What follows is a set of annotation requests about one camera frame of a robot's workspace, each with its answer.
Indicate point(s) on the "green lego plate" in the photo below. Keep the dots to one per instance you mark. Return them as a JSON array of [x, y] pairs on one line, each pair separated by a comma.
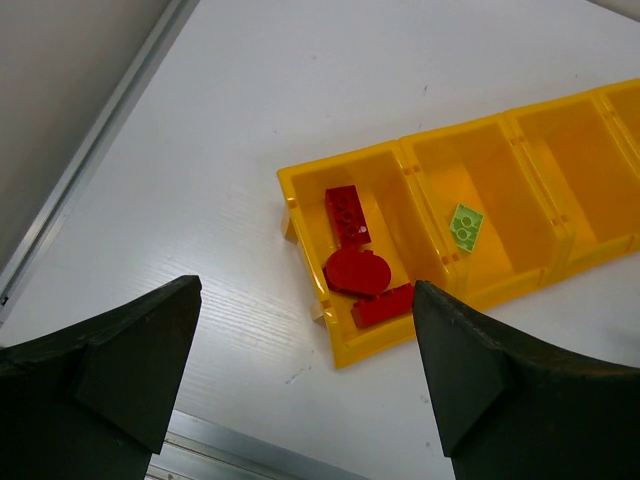
[[465, 227]]

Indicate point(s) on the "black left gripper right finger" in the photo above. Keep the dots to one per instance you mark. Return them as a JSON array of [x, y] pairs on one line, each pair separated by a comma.
[[510, 406]]

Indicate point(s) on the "red rounded lego piece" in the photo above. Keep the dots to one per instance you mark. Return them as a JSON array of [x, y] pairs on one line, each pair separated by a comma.
[[355, 272]]

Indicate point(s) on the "yellow four-compartment bin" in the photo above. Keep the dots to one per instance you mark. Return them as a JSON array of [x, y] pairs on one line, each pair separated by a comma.
[[557, 183]]

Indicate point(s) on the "aluminium table edge rail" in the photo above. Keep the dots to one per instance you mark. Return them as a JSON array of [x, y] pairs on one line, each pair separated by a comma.
[[97, 140]]

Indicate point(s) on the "red rectangular lego brick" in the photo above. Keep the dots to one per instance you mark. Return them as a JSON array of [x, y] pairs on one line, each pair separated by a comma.
[[346, 217]]

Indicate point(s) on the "long red lego brick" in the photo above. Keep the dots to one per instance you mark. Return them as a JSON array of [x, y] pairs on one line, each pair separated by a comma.
[[369, 312]]

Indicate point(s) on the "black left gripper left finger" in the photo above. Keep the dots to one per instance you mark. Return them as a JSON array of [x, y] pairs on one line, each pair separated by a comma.
[[94, 400]]

